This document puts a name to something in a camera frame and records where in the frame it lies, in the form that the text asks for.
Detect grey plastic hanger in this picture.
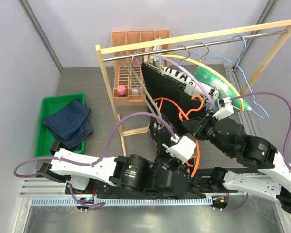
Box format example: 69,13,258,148
119,59,162,117

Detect black white-speckled trousers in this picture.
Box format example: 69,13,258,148
148,117,180,163

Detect blue wire hanger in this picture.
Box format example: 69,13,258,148
190,35,269,120

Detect orange desk organiser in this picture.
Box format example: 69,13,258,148
111,30,170,106

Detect lilac plastic hanger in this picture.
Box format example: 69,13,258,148
147,54,218,112

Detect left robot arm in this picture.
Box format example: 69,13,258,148
38,141,189,199

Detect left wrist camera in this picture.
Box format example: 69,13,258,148
162,136,196,164

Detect blue denim trousers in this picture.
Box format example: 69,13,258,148
41,99,93,151

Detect wooden clothes rack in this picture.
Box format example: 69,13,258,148
95,13,291,158

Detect plain black garment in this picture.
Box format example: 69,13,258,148
142,63,201,135

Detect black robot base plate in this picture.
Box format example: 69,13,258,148
65,167,238,199

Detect orange plastic hanger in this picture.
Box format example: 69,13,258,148
151,94,207,178

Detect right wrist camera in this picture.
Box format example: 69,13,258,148
212,97,234,120

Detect metal rack rod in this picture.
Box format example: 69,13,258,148
103,30,288,62

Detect yellow plastic hanger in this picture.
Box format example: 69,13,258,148
147,54,240,98

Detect pink capped bottle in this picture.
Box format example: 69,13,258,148
117,85,126,97

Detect green white garment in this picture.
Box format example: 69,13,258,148
194,66,252,111

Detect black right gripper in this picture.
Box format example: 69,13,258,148
181,109,231,156

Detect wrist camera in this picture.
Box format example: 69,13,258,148
212,97,234,120
162,136,196,164

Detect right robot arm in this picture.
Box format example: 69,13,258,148
182,114,291,214

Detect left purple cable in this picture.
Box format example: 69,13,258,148
13,111,179,211

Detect green plastic tray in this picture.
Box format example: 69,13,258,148
35,93,91,157

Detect white slotted cable duct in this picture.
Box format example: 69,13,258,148
31,196,213,207

